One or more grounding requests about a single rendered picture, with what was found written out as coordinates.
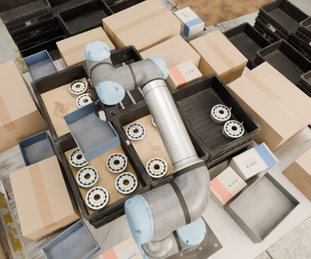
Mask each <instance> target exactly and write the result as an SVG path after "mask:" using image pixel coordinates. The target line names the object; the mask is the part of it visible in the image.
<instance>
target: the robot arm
mask: <svg viewBox="0 0 311 259"><path fill-rule="evenodd" d="M84 51H85V59H86V65H87V71H88V76H89V79H88V82H90V85H91V86H90V87H88V93H89V97H90V99H91V101H92V102H93V104H95V106H94V108H93V111H94V113H95V115H96V116H97V117H98V118H100V119H101V120H103V121H106V120H108V121H113V120H116V119H118V118H119V117H120V113H119V110H118V108H117V103H118V102H119V101H122V100H123V98H124V96H125V92H127V91H130V90H133V89H136V88H139V87H140V88H141V91H142V93H143V96H144V98H145V100H146V103H147V105H148V108H149V110H150V113H151V115H152V117H153V120H154V122H155V125H156V127H157V129H158V132H159V134H160V137H161V139H162V142H163V144H164V147H165V149H166V152H167V154H168V157H169V159H170V162H171V164H172V166H173V171H172V176H173V178H174V181H173V182H170V183H167V184H165V185H163V186H160V187H157V188H155V189H152V190H150V191H147V192H145V193H142V194H140V195H135V196H134V197H133V198H130V199H128V200H127V201H126V202H125V213H126V217H127V221H128V224H129V227H130V231H131V234H132V236H133V238H134V240H135V242H136V243H137V244H138V246H139V249H140V252H141V255H142V257H143V259H164V258H167V257H169V256H171V255H173V254H176V253H178V252H180V251H182V252H190V251H192V250H194V249H196V248H197V247H198V246H199V244H200V243H201V241H202V240H203V239H204V236H205V233H206V228H205V224H204V222H203V220H202V219H201V216H202V215H203V213H204V212H205V210H206V208H207V206H208V202H209V198H210V177H209V172H208V169H207V167H206V164H205V162H204V160H202V159H200V158H198V156H197V154H196V151H195V148H194V147H193V145H192V142H191V140H190V137H189V135H188V133H187V130H186V128H185V126H184V124H183V121H182V119H181V117H180V115H179V112H178V110H177V108H176V106H175V103H174V101H173V99H172V97H171V94H170V92H169V90H168V88H167V85H166V83H165V81H164V79H166V78H167V77H168V70H167V67H166V63H165V61H164V59H163V58H162V57H160V56H156V57H153V58H146V59H144V60H141V61H138V62H135V63H131V64H128V65H125V66H121V67H118V68H114V66H113V64H112V62H111V59H110V52H109V47H108V46H107V44H105V43H104V42H101V41H93V42H90V43H88V44H87V45H86V47H85V50H84ZM90 89H91V90H90ZM106 118H107V119H106Z"/></svg>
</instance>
